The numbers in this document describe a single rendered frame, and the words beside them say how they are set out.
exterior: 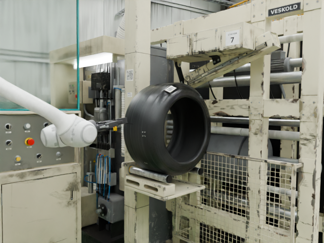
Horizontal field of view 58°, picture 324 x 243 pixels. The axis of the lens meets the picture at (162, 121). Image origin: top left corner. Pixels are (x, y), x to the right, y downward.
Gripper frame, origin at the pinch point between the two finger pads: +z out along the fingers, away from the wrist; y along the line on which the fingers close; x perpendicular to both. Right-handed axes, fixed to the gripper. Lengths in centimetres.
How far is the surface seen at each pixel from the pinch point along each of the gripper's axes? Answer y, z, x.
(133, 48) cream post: 28, 37, -40
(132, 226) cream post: 28, 19, 77
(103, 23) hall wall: 823, 565, -234
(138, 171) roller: 13.1, 17.4, 35.2
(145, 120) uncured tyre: -6.2, 11.6, 1.6
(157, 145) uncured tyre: -11.2, 13.8, 15.3
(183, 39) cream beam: 7, 63, -43
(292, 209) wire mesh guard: -61, 63, 58
